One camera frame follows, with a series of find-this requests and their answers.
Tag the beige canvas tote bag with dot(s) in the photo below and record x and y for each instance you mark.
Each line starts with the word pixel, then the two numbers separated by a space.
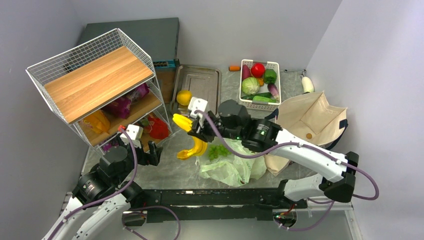
pixel 310 117

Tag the dark green cucumber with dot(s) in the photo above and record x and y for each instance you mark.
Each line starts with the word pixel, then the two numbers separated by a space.
pixel 263 95

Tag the yellow lemon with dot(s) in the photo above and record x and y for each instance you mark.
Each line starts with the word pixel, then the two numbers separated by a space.
pixel 184 97

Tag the green cabbage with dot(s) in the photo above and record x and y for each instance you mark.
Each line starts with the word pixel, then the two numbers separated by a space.
pixel 250 86

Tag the purple sweet potato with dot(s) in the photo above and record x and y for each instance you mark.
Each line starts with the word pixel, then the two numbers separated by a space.
pixel 245 72

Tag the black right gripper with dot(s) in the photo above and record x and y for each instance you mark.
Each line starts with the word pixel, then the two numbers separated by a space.
pixel 202 131

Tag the top wooden shelf board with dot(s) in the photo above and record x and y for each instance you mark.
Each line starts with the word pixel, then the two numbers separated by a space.
pixel 90 87

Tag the green grapes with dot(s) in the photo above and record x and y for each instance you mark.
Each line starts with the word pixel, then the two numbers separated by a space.
pixel 217 151

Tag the yellow snack bag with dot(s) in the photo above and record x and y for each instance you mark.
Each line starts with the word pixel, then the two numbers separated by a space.
pixel 97 122

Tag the light green bitter gourd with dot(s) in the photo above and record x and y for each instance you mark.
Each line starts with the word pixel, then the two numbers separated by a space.
pixel 264 99

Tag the dark grey network switch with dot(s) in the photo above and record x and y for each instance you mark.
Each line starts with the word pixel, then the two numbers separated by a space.
pixel 158 37

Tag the green bell pepper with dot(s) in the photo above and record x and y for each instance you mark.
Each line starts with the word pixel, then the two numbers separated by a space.
pixel 270 76

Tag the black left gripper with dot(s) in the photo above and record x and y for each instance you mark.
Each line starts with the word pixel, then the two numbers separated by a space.
pixel 153 157

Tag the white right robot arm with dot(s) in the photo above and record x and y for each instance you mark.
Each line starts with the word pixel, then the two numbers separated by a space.
pixel 250 138

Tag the red apple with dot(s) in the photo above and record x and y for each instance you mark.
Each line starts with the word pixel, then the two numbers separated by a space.
pixel 257 70

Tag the red snack bag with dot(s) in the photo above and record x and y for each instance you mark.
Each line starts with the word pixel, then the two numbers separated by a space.
pixel 155 127

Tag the green avocado plastic bag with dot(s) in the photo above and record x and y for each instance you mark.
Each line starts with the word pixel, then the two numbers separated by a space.
pixel 231 170

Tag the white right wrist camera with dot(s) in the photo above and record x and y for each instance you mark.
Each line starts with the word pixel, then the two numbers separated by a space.
pixel 197 104

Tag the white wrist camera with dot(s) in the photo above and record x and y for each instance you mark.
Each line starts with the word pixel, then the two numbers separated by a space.
pixel 131 133
pixel 197 104

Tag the purple grape snack bag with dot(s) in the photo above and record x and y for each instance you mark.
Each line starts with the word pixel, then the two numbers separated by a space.
pixel 107 146

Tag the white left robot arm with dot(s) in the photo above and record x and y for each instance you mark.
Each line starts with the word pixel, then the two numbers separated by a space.
pixel 104 192

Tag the purple white eggplant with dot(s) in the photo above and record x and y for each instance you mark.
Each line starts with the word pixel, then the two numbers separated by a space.
pixel 272 88

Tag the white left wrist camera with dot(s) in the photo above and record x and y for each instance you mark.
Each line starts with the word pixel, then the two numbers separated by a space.
pixel 131 133

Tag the yellow banana bunch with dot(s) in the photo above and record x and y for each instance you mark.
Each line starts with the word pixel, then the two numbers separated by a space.
pixel 199 146

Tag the white wire shelf rack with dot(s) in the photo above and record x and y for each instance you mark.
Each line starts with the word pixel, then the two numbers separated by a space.
pixel 61 64

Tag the white plastic basket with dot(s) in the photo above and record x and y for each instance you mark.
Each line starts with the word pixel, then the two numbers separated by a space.
pixel 265 106

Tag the white radish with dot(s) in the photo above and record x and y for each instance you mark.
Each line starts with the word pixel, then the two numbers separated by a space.
pixel 307 85

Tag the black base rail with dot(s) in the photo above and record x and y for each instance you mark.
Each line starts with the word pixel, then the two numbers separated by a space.
pixel 210 204

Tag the metal tray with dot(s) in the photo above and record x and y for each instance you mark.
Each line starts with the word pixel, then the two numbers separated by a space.
pixel 202 82

